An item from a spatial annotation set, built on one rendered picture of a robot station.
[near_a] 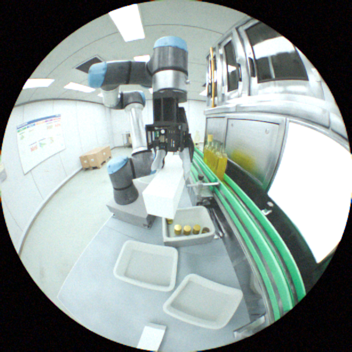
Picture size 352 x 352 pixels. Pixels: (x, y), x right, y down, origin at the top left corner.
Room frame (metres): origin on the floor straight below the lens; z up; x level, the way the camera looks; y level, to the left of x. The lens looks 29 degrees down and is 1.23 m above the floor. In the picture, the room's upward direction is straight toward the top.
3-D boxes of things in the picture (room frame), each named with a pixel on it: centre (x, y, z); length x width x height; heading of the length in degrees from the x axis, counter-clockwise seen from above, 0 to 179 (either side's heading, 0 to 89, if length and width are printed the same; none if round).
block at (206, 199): (0.41, -0.16, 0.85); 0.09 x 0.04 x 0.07; 96
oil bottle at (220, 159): (0.52, -0.25, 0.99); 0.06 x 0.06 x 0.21; 6
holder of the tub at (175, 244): (0.28, -0.08, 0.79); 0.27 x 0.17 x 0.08; 96
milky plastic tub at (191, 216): (0.28, -0.05, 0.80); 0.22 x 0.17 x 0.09; 96
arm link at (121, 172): (0.43, 0.28, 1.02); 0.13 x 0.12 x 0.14; 122
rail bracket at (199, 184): (0.40, -0.14, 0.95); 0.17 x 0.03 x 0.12; 96
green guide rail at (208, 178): (1.31, -0.11, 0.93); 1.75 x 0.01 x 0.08; 6
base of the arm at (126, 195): (0.43, 0.29, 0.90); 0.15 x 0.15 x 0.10
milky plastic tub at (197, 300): (-0.07, -0.09, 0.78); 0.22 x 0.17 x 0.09; 56
